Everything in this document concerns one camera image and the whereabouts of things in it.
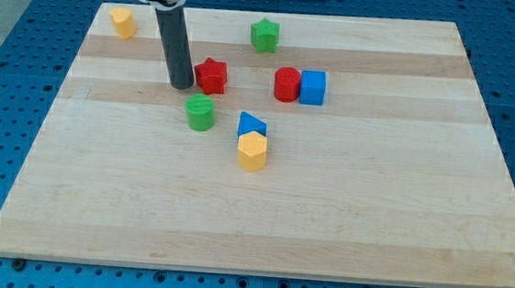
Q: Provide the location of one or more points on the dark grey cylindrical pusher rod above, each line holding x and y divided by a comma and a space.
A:
175, 44

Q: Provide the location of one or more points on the red star block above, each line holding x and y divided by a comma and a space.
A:
211, 76

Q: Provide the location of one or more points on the green star block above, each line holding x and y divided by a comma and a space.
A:
265, 35

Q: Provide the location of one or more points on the yellow heart block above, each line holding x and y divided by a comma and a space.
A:
123, 22

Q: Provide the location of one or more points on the green cylinder block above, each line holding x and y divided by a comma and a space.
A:
200, 112

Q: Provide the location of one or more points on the blue triangle block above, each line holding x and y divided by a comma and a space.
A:
249, 123

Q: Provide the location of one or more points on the red cylinder block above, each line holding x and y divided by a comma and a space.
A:
286, 84

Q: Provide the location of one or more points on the yellow hexagon block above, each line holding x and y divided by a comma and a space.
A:
252, 151

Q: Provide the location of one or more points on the blue cube block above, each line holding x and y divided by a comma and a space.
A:
313, 87

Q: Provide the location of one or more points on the light wooden board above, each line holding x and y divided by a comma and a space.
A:
397, 179

